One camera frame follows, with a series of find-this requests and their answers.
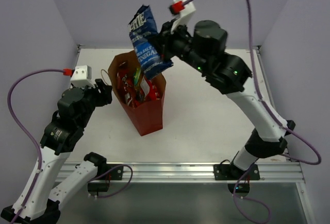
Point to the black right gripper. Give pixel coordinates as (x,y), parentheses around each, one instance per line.
(163,40)

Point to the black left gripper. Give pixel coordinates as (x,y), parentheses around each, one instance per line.
(102,93)

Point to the blue Kettle potato chips bag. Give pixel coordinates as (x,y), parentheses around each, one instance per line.
(142,28)

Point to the red brown paper bag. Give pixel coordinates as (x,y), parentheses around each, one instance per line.
(147,117)

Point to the red patterned snack bag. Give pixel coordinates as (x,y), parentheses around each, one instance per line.
(149,90)

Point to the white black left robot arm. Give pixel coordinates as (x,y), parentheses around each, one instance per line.
(41,201)

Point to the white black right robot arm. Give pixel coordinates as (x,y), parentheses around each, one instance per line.
(205,52)

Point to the red Doritos chip bag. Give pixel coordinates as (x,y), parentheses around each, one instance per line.
(125,85)

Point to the green yellow candy packet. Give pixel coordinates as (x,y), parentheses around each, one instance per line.
(137,76)

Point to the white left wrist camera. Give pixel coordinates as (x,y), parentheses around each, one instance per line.
(82,77)

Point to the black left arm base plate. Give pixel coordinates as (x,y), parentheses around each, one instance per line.
(108,172)

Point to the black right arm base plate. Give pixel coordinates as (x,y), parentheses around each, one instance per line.
(225,171)

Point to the aluminium front mounting rail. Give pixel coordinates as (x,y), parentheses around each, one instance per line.
(263,172)

